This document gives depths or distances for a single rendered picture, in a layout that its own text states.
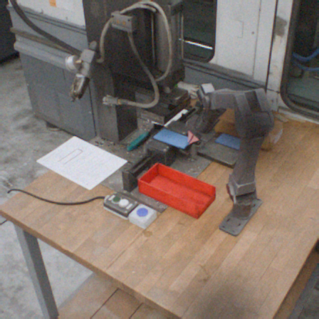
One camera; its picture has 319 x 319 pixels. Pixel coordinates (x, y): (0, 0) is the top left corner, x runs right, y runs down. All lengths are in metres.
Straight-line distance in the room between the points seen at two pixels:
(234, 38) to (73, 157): 0.93
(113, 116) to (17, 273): 1.21
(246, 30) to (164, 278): 1.23
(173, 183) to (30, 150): 2.02
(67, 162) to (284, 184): 0.83
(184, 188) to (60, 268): 1.18
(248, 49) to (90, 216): 1.09
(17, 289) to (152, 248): 1.29
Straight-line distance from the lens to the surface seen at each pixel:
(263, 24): 2.09
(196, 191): 1.63
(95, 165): 1.78
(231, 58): 2.24
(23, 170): 3.34
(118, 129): 1.85
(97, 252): 1.46
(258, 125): 1.28
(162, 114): 1.60
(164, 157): 1.70
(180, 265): 1.40
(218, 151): 1.79
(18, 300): 2.56
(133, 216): 1.51
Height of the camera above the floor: 1.99
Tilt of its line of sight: 38 degrees down
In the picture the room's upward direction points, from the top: 2 degrees counter-clockwise
